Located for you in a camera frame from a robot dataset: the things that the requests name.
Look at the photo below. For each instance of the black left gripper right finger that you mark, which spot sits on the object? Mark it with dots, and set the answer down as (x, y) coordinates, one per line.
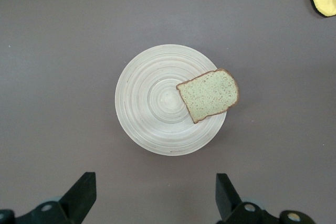
(225, 197)

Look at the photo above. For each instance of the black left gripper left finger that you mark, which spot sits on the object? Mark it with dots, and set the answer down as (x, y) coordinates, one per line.
(78, 197)

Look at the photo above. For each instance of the slice of brown-crust bread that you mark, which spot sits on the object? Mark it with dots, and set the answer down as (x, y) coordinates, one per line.
(210, 95)

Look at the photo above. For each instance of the round wooden plate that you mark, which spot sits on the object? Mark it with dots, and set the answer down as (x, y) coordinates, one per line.
(147, 103)

